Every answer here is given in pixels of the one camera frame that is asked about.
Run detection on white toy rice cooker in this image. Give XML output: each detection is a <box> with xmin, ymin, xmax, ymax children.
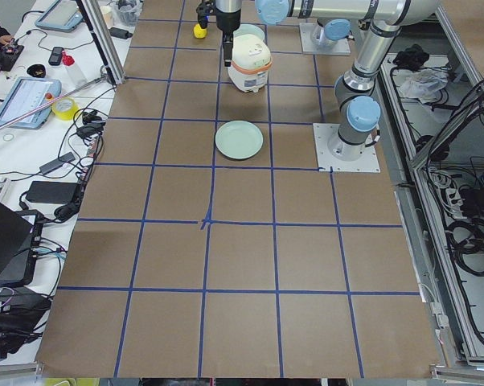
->
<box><xmin>228</xmin><ymin>34</ymin><xmax>272</xmax><ymax>92</ymax></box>

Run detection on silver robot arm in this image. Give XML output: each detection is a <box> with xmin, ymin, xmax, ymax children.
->
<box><xmin>255</xmin><ymin>0</ymin><xmax>440</xmax><ymax>161</ymax></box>
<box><xmin>225</xmin><ymin>19</ymin><xmax>351</xmax><ymax>73</ymax></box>

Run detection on light green bowl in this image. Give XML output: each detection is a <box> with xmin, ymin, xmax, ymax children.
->
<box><xmin>234</xmin><ymin>23</ymin><xmax>265</xmax><ymax>41</ymax></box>

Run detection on yellow toy lemon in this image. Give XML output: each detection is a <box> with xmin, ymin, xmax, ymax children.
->
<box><xmin>193</xmin><ymin>23</ymin><xmax>207</xmax><ymax>39</ymax></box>

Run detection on light green plate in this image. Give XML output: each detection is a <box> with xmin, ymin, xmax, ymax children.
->
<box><xmin>215</xmin><ymin>121</ymin><xmax>264</xmax><ymax>160</ymax></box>

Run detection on blue teach pendant far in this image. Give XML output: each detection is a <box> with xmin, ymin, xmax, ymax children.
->
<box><xmin>35</xmin><ymin>0</ymin><xmax>83</xmax><ymax>32</ymax></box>

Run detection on blue teach pendant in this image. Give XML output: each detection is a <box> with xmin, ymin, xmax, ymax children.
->
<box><xmin>35</xmin><ymin>0</ymin><xmax>83</xmax><ymax>32</ymax></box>
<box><xmin>0</xmin><ymin>77</ymin><xmax>61</xmax><ymax>125</ymax></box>

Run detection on black phone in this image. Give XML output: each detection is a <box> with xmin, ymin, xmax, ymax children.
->
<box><xmin>48</xmin><ymin>47</ymin><xmax>64</xmax><ymax>66</ymax></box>

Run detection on yellow tape roll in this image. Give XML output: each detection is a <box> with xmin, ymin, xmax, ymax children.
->
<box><xmin>51</xmin><ymin>97</ymin><xmax>79</xmax><ymax>121</ymax></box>

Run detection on black cloth bundle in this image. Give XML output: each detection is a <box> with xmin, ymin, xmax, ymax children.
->
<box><xmin>392</xmin><ymin>44</ymin><xmax>429</xmax><ymax>72</ymax></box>

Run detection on black round dish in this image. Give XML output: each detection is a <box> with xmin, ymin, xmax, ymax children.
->
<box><xmin>27</xmin><ymin>64</ymin><xmax>47</xmax><ymax>78</ymax></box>

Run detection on crumpled white cloth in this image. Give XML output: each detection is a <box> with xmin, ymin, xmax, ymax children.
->
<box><xmin>398</xmin><ymin>69</ymin><xmax>448</xmax><ymax>103</ymax></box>

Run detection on blue teach pendant near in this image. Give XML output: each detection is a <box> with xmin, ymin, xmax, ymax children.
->
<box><xmin>0</xmin><ymin>77</ymin><xmax>61</xmax><ymax>125</ymax></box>

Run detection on white power strip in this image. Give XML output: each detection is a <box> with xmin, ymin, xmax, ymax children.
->
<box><xmin>444</xmin><ymin>187</ymin><xmax>463</xmax><ymax>208</ymax></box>

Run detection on black laptop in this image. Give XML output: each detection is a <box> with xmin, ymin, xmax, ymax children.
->
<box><xmin>0</xmin><ymin>203</ymin><xmax>43</xmax><ymax>288</ymax></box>

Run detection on aluminium frame post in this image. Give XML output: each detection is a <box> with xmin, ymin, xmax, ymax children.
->
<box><xmin>76</xmin><ymin>0</ymin><xmax>125</xmax><ymax>85</ymax></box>

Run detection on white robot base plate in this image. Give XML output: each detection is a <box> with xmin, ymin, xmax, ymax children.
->
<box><xmin>313</xmin><ymin>123</ymin><xmax>380</xmax><ymax>173</ymax></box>

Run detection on coiled black cables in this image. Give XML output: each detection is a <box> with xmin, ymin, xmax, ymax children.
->
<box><xmin>445</xmin><ymin>216</ymin><xmax>484</xmax><ymax>277</ymax></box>

